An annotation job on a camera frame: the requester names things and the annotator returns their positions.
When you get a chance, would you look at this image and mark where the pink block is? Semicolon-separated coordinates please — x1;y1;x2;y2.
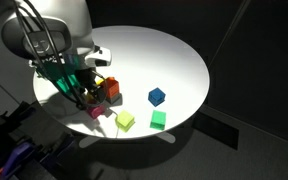
87;105;105;119

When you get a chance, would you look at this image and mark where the orange block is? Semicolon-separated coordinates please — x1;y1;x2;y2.
100;77;120;98

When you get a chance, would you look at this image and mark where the purple black clamp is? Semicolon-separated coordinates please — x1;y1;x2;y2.
0;142;36;180

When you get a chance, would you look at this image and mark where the lime green block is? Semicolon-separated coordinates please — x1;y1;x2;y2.
115;110;135;132

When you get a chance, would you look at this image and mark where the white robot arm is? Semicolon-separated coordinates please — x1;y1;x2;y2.
0;0;112;102

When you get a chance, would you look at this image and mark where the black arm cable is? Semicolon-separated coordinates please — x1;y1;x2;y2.
15;0;88;110

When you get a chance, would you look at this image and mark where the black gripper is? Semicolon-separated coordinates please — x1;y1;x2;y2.
74;68;98;99

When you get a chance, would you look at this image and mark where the blue block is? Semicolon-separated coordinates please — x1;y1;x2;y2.
148;88;166;106

